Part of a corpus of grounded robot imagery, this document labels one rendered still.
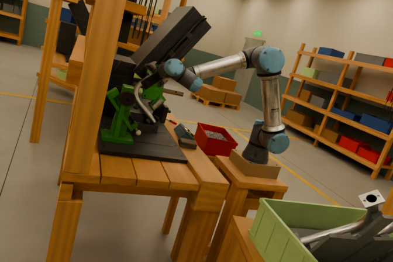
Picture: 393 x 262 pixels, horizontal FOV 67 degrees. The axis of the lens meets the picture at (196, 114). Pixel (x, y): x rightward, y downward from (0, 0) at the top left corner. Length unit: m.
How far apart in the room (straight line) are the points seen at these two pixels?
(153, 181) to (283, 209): 0.54
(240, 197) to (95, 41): 1.06
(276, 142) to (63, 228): 1.01
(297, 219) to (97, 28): 1.06
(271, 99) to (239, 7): 10.90
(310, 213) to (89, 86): 1.01
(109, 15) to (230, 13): 11.13
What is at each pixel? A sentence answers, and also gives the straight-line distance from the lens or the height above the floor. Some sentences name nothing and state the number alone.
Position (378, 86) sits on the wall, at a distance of 7.36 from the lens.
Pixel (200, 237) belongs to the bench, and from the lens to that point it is 1.50.
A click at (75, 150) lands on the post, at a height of 0.97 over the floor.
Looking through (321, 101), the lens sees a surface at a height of 1.00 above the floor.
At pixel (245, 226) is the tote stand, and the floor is 0.79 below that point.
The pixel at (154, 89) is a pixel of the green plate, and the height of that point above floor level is 1.13.
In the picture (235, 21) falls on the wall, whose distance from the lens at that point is 12.24.
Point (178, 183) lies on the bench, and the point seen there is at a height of 0.88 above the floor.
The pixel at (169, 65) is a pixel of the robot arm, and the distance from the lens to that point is 1.29.
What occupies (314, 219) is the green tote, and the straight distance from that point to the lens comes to 1.42.
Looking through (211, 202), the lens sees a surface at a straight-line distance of 1.40.
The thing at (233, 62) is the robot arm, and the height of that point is 1.41.
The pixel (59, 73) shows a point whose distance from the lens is 5.61.
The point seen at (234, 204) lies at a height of 0.72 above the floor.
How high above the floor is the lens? 1.45
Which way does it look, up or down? 13 degrees down
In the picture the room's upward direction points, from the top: 16 degrees clockwise
